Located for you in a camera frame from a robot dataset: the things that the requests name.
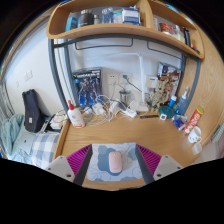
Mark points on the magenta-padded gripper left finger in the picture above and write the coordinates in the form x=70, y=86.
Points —
x=60, y=166

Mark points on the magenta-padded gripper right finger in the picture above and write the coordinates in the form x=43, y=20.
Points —
x=166, y=165

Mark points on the pink computer mouse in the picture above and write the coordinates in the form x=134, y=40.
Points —
x=115, y=162

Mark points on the blue cloud print mouse pad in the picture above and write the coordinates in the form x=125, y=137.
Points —
x=100, y=166

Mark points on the blue plaid pillow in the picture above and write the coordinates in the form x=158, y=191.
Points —
x=45, y=148

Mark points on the clear plastic cup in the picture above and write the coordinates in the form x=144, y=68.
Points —
x=197, y=148

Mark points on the white face print mug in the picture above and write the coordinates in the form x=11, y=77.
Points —
x=194, y=135

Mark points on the blue tissue pack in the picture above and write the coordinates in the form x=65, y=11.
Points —
x=180, y=122

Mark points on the white bottle with red cap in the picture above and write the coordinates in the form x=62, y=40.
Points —
x=76, y=118

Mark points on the black pen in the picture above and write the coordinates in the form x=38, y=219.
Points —
x=149, y=116

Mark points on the red chips can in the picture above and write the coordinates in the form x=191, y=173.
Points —
x=194, y=120

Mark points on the teal round dish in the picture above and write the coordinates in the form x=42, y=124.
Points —
x=167, y=111

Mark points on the teal blanket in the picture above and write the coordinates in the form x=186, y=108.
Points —
x=10, y=133

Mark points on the black bag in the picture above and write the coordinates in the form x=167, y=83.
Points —
x=32, y=111

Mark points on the white power adapter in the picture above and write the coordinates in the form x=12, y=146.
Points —
x=130, y=113

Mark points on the white tube with blue cap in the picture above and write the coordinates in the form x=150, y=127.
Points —
x=172, y=101

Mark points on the brown tree figurine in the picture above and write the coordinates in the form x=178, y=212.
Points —
x=160, y=95

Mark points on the blue robot model box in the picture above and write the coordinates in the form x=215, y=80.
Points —
x=87, y=86

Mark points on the white desk lamp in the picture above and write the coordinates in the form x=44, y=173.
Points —
x=141, y=80

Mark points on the colourful poster box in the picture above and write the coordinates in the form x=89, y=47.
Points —
x=170, y=73

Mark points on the grey metal desk frame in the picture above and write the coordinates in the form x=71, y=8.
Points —
x=50, y=66

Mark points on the wooden wall shelf unit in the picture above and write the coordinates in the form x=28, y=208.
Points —
x=100, y=30

